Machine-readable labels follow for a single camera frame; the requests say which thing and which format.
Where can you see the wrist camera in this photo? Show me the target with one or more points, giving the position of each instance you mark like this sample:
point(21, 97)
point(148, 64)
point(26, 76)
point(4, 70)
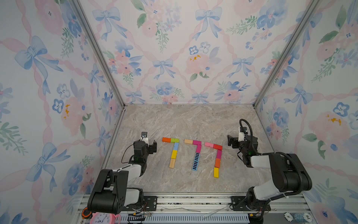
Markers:
point(243, 133)
point(144, 137)

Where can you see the yellow block front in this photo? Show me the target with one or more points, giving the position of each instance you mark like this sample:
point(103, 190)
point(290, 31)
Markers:
point(216, 172)

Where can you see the yellow block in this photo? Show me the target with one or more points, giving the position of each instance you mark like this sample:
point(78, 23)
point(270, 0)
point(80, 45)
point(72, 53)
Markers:
point(174, 154)
point(216, 172)

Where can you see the magenta block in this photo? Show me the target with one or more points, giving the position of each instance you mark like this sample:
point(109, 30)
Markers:
point(197, 142)
point(219, 154)

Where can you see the aluminium left corner post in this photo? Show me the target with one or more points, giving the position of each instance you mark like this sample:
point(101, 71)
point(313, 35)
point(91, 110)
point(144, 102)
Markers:
point(77, 7)

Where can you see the pink alarm clock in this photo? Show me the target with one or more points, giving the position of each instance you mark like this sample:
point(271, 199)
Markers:
point(103, 218)

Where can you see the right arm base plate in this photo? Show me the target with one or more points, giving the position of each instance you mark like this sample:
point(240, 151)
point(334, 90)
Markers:
point(241, 203)

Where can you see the striped natural wood block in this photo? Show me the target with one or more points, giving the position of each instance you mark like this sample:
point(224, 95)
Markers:
point(172, 163)

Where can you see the aluminium corner post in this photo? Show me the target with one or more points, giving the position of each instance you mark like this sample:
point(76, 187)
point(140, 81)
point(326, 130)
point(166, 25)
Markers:
point(77, 7)
point(298, 31)

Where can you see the light blue block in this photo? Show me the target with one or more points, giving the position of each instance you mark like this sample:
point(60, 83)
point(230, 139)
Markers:
point(176, 146)

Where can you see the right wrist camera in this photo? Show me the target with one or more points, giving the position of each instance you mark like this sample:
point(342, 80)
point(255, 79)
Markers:
point(243, 133)

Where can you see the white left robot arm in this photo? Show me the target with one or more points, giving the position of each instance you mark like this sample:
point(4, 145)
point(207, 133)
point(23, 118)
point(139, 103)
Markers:
point(111, 193)

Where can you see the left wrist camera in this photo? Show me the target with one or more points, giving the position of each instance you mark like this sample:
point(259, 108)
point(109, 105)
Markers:
point(144, 137)

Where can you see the light pink block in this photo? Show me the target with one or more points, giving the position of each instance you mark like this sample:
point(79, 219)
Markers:
point(207, 144)

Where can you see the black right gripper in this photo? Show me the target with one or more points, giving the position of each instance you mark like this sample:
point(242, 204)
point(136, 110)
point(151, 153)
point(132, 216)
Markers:
point(231, 140)

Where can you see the green block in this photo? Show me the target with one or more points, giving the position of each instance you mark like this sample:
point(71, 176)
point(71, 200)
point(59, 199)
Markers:
point(174, 140)

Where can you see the aluminium right corner post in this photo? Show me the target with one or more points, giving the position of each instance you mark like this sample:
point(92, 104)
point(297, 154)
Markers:
point(298, 31)

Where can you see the blue slotted block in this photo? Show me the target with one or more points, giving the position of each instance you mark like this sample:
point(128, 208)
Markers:
point(195, 166)
point(197, 156)

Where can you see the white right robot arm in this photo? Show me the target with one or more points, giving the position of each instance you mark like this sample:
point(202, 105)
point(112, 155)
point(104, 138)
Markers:
point(288, 175)

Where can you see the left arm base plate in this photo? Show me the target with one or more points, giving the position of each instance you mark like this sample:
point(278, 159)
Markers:
point(147, 203)

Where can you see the orange black tape measure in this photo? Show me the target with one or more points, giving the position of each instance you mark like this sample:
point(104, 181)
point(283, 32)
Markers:
point(86, 214)

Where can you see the white gear parts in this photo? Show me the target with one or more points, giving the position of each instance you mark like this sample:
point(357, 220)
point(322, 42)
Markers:
point(298, 217)

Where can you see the orange block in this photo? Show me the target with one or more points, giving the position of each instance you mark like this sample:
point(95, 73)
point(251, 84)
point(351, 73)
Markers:
point(164, 139)
point(217, 163)

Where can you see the red block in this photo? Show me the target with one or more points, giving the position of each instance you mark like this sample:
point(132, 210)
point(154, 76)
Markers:
point(218, 147)

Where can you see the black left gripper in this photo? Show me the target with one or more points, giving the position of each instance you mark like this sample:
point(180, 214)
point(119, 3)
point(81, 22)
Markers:
point(152, 148)

